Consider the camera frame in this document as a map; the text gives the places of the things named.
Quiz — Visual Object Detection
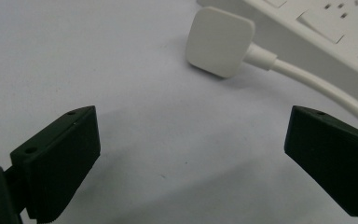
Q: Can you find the white power cable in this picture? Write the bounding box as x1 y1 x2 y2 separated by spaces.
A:
243 42 358 133

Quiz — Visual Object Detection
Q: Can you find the white power strip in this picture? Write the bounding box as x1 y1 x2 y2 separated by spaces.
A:
197 0 358 114

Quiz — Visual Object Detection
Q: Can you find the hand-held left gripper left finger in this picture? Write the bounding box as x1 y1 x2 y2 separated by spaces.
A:
9 105 102 224

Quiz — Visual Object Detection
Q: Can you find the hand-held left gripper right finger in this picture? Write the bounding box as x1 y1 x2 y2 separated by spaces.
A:
283 105 358 220

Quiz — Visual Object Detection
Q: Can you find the white power plug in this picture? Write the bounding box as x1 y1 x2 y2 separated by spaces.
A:
185 6 256 79

